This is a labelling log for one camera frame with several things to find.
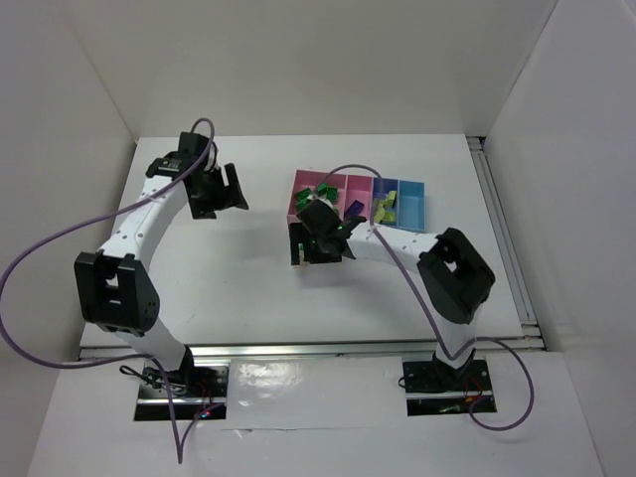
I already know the purple lego brick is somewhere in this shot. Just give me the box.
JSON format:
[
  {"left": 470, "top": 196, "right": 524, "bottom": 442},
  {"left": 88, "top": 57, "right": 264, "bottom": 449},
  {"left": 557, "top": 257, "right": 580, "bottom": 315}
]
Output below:
[{"left": 345, "top": 200, "right": 364, "bottom": 217}]

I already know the large pink container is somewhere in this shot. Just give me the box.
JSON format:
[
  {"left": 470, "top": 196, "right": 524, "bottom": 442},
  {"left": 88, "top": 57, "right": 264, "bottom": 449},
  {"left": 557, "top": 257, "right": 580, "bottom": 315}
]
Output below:
[{"left": 286, "top": 169, "right": 348, "bottom": 226}]

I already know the lime lego brick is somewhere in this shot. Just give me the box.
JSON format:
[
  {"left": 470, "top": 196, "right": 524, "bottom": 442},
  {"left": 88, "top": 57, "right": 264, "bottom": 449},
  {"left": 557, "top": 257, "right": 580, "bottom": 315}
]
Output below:
[
  {"left": 373, "top": 199, "right": 391, "bottom": 209},
  {"left": 374, "top": 209, "right": 386, "bottom": 223},
  {"left": 382, "top": 211, "right": 397, "bottom": 224},
  {"left": 385, "top": 191, "right": 397, "bottom": 208}
]

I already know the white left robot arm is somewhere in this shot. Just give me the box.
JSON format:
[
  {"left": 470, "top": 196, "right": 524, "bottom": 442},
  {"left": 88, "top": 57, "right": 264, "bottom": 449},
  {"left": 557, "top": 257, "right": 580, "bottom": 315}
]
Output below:
[{"left": 74, "top": 159, "right": 248, "bottom": 388}]

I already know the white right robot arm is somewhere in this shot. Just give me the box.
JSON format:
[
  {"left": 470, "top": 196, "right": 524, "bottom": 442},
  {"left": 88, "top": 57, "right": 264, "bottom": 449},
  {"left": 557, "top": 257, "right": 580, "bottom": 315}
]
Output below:
[{"left": 288, "top": 199, "right": 496, "bottom": 393}]

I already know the small pink container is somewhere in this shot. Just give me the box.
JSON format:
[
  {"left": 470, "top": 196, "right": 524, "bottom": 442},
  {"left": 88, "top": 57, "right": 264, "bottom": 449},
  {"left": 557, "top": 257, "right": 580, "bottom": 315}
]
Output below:
[{"left": 343, "top": 175, "right": 374, "bottom": 219}]

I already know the purple blue container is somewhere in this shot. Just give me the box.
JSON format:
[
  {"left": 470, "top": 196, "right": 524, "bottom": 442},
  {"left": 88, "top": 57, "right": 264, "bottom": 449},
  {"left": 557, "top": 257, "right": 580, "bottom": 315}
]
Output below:
[{"left": 372, "top": 178, "right": 398, "bottom": 228}]

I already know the light blue container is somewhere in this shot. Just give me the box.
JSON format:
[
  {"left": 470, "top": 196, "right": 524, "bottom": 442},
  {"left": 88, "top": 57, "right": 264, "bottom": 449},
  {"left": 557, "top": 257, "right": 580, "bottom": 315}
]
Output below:
[{"left": 397, "top": 180, "right": 425, "bottom": 233}]

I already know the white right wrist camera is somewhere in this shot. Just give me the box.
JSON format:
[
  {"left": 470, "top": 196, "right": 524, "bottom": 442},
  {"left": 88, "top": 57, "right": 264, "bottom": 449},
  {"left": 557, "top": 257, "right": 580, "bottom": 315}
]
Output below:
[{"left": 308, "top": 195, "right": 333, "bottom": 208}]

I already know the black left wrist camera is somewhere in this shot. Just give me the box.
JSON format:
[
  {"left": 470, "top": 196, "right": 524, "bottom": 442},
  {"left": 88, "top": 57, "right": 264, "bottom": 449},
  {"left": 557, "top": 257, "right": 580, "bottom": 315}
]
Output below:
[{"left": 145, "top": 132, "right": 218, "bottom": 181}]

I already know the aluminium rail front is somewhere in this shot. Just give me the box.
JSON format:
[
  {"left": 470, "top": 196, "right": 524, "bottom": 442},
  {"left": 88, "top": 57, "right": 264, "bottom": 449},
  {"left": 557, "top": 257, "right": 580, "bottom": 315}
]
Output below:
[{"left": 79, "top": 337, "right": 546, "bottom": 361}]

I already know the aluminium rail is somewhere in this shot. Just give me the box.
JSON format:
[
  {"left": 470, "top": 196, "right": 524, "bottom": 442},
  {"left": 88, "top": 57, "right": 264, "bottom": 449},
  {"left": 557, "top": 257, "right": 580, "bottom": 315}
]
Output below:
[
  {"left": 466, "top": 136, "right": 543, "bottom": 339},
  {"left": 79, "top": 337, "right": 546, "bottom": 361}
]

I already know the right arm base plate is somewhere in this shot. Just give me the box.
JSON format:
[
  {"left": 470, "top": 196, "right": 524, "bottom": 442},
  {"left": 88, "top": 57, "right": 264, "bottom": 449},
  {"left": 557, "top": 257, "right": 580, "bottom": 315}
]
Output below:
[{"left": 397, "top": 359, "right": 497, "bottom": 416}]

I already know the aluminium rail right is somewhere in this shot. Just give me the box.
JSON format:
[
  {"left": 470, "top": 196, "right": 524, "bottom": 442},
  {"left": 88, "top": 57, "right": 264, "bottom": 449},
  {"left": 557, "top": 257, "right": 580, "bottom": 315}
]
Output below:
[{"left": 466, "top": 136, "right": 543, "bottom": 339}]

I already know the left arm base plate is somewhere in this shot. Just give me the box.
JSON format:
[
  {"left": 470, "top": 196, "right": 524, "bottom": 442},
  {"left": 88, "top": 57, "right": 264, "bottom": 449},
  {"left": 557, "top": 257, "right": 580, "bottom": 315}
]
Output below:
[{"left": 119, "top": 365, "right": 230, "bottom": 421}]

